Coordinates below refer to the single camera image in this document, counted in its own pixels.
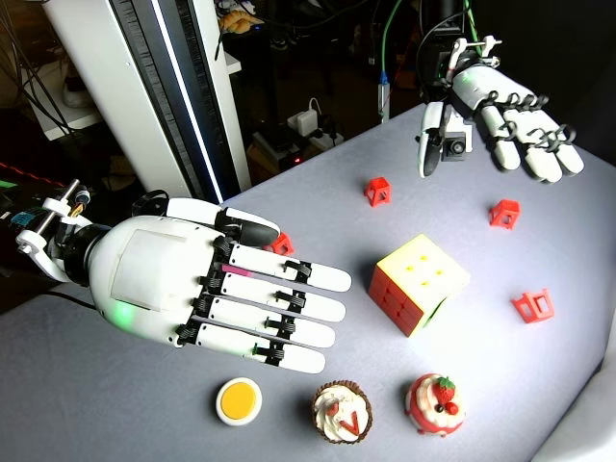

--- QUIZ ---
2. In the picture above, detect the small red plastic stool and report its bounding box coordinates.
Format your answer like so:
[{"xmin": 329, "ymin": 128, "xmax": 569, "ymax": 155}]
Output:
[
  {"xmin": 263, "ymin": 231, "xmax": 295, "ymax": 256},
  {"xmin": 363, "ymin": 176, "xmax": 392, "ymax": 207},
  {"xmin": 488, "ymin": 198, "xmax": 522, "ymax": 230},
  {"xmin": 510, "ymin": 287, "xmax": 555, "ymax": 324}
]

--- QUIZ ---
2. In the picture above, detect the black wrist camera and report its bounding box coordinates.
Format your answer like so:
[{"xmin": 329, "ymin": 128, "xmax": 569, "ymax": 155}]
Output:
[{"xmin": 441, "ymin": 134, "xmax": 471, "ymax": 163}]

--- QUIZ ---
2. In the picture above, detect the white button with yellow disc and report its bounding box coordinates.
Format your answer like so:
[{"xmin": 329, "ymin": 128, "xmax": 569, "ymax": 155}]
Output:
[{"xmin": 215, "ymin": 377, "xmax": 264, "ymax": 427}]

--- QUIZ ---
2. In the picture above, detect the toy strawberry cream cake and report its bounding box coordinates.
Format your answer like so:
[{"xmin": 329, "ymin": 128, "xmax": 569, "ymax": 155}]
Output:
[{"xmin": 403, "ymin": 372, "xmax": 467, "ymax": 437}]

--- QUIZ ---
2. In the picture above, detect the toy chocolate cupcake with cream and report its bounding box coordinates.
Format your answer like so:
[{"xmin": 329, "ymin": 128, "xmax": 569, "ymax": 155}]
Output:
[{"xmin": 310, "ymin": 379, "xmax": 374, "ymax": 445}]

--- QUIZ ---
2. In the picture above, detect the green cable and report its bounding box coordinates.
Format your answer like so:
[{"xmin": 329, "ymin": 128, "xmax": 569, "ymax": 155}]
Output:
[
  {"xmin": 461, "ymin": 0, "xmax": 484, "ymax": 55},
  {"xmin": 376, "ymin": 0, "xmax": 404, "ymax": 76}
]

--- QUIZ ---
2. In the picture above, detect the white power adapter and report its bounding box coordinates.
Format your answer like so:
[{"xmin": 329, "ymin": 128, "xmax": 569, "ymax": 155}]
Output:
[{"xmin": 287, "ymin": 97, "xmax": 324, "ymax": 137}]

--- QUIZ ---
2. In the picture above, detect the yellow plush toy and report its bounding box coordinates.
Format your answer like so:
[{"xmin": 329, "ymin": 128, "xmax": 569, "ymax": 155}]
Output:
[{"xmin": 217, "ymin": 10, "xmax": 264, "ymax": 34}]

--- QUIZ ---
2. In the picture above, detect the black device with red light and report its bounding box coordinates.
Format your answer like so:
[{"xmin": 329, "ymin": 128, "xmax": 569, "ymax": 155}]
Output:
[{"xmin": 247, "ymin": 129, "xmax": 309, "ymax": 174}]

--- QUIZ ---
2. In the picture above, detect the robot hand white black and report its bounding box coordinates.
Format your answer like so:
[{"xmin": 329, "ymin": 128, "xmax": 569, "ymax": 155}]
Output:
[
  {"xmin": 88, "ymin": 194, "xmax": 353, "ymax": 375},
  {"xmin": 416, "ymin": 64, "xmax": 586, "ymax": 184}
]

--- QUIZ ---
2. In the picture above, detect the grey tablecloth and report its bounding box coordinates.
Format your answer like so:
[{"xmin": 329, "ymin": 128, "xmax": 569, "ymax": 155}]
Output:
[{"xmin": 0, "ymin": 98, "xmax": 616, "ymax": 462}]

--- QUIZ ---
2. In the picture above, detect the white adapter with blue plug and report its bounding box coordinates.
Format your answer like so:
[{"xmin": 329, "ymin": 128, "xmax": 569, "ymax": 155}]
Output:
[{"xmin": 376, "ymin": 70, "xmax": 392, "ymax": 124}]

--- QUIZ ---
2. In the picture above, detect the Rubik's cube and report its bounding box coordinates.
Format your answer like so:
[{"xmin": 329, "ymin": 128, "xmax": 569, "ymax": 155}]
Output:
[{"xmin": 368, "ymin": 233, "xmax": 472, "ymax": 338}]

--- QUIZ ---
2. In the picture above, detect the white power strip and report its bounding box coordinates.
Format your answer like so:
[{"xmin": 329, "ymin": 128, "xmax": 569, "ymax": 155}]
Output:
[{"xmin": 307, "ymin": 127, "xmax": 346, "ymax": 150}]

